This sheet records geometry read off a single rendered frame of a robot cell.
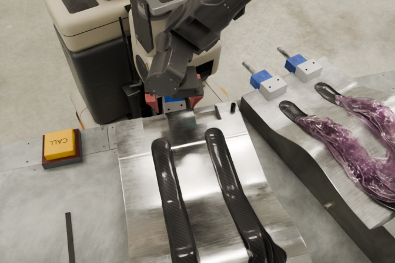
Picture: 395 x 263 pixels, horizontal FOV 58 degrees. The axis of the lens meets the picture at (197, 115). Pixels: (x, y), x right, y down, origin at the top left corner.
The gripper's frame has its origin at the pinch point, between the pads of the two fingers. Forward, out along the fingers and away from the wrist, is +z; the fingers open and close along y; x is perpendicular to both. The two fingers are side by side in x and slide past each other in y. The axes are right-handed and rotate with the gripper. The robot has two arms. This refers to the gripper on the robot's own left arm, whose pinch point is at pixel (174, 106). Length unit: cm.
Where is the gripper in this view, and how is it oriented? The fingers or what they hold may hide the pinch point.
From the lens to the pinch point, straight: 82.1
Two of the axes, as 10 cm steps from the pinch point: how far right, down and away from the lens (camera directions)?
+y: 9.9, -1.1, 1.0
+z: -0.1, 6.3, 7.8
